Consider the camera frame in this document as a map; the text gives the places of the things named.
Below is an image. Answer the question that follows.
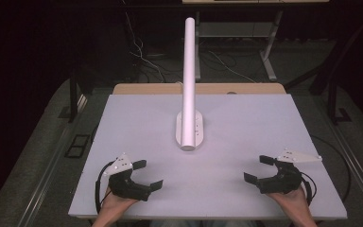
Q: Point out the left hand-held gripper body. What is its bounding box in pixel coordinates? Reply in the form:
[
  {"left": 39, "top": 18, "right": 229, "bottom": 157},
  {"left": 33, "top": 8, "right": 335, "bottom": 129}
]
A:
[{"left": 103, "top": 152, "right": 152, "bottom": 202}]

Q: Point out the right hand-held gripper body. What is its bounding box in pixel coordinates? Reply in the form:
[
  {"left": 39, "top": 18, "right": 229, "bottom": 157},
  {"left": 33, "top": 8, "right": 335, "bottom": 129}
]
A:
[{"left": 257, "top": 148, "right": 323, "bottom": 195}]

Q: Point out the person's left hand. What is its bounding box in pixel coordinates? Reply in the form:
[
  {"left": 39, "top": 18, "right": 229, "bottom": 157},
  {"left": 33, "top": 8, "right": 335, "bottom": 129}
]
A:
[{"left": 101, "top": 187, "right": 140, "bottom": 217}]

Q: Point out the person's right hand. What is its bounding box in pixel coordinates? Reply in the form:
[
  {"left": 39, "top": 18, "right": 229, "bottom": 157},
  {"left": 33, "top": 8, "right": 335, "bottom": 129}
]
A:
[{"left": 266, "top": 185, "right": 310, "bottom": 219}]

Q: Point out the white board table cover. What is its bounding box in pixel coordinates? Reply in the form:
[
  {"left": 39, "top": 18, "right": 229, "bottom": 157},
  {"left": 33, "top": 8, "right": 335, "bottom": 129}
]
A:
[{"left": 68, "top": 93, "right": 348, "bottom": 220}]

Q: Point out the wooden table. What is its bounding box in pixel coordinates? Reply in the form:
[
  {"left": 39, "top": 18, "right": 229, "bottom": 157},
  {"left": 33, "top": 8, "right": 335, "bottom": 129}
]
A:
[{"left": 112, "top": 82, "right": 287, "bottom": 96}]

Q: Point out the white desk lamp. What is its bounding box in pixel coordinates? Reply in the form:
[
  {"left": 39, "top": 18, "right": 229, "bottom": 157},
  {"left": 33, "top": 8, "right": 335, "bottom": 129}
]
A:
[{"left": 175, "top": 17, "right": 204, "bottom": 152}]

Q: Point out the black metal stand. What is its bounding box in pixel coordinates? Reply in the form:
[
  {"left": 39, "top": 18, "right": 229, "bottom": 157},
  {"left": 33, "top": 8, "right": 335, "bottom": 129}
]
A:
[
  {"left": 68, "top": 67, "right": 94, "bottom": 124},
  {"left": 308, "top": 72, "right": 353, "bottom": 126}
]

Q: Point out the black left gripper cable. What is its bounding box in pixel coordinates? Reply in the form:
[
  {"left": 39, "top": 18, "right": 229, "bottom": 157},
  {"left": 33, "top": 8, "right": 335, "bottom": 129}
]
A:
[{"left": 95, "top": 160, "right": 116, "bottom": 216}]

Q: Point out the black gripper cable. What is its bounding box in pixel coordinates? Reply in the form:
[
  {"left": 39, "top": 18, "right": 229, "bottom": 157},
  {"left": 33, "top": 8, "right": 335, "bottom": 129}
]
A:
[
  {"left": 297, "top": 171, "right": 318, "bottom": 206},
  {"left": 95, "top": 160, "right": 116, "bottom": 216}
]

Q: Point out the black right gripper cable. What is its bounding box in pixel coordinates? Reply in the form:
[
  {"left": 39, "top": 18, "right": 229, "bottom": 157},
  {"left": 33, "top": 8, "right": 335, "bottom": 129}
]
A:
[{"left": 297, "top": 171, "right": 318, "bottom": 206}]

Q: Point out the black rectangular floor frame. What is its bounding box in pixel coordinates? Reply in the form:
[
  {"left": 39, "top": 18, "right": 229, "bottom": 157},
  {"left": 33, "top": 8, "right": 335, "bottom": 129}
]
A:
[{"left": 63, "top": 133, "right": 92, "bottom": 159}]

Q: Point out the black floor cable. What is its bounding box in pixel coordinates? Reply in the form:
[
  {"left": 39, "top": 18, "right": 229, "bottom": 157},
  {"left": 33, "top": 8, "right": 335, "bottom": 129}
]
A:
[{"left": 309, "top": 134, "right": 353, "bottom": 203}]

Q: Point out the metal floor rail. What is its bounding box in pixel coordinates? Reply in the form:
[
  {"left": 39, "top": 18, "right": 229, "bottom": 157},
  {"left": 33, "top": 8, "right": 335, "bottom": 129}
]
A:
[
  {"left": 315, "top": 94, "right": 363, "bottom": 218},
  {"left": 18, "top": 94, "right": 89, "bottom": 227}
]

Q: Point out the white floor cable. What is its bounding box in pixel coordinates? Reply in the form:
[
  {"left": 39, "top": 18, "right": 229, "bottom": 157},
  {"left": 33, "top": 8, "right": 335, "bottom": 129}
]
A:
[
  {"left": 121, "top": 0, "right": 166, "bottom": 83},
  {"left": 207, "top": 49, "right": 257, "bottom": 84}
]

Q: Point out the grey metal desk frame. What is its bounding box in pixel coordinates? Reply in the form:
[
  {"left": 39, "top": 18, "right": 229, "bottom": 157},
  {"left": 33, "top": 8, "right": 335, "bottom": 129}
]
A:
[{"left": 181, "top": 0, "right": 330, "bottom": 82}]

